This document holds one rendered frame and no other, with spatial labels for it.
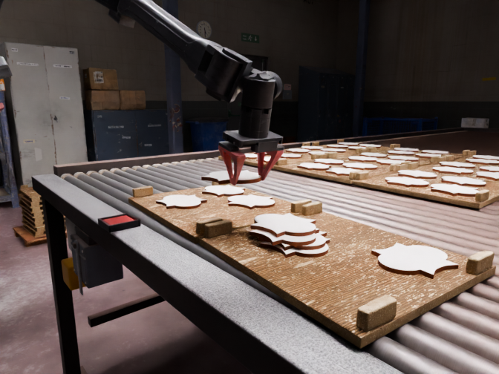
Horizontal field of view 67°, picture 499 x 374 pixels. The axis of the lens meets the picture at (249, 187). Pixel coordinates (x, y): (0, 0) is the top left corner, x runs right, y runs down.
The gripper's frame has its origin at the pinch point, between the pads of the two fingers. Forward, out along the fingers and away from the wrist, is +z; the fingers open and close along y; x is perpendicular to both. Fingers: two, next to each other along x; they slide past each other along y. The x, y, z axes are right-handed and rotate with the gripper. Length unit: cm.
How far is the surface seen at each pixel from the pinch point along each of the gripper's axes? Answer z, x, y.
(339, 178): 19, -26, -63
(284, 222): 7.3, 7.5, -4.8
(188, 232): 13.5, -6.1, 9.5
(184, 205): 16.5, -23.4, 1.6
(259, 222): 7.9, 4.6, -0.7
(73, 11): -20, -549, -92
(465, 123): 82, -235, -635
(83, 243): 31, -39, 23
